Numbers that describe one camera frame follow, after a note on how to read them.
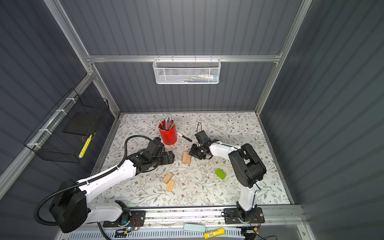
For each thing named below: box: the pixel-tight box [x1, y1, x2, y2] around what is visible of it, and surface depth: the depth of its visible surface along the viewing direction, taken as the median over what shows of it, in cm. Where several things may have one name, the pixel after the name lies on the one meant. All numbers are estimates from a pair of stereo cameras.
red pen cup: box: [158, 117, 177, 145], surface depth 98 cm
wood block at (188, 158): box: [186, 151, 192, 164], surface depth 95 cm
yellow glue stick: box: [204, 228, 225, 240], surface depth 69 cm
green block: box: [215, 168, 227, 180], surface depth 89 cm
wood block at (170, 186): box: [166, 180, 175, 193], surface depth 84 cm
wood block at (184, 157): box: [182, 151, 187, 164], surface depth 95 cm
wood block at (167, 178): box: [162, 172, 173, 185], surface depth 86 cm
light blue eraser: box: [183, 223, 206, 233], surface depth 71 cm
